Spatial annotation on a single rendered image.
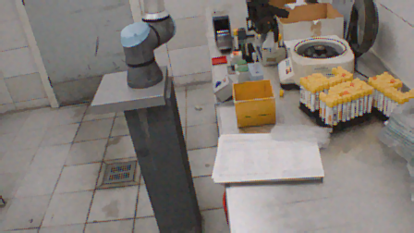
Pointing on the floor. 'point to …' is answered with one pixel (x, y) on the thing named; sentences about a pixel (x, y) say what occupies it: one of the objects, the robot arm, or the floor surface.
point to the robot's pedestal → (165, 165)
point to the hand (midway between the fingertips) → (272, 49)
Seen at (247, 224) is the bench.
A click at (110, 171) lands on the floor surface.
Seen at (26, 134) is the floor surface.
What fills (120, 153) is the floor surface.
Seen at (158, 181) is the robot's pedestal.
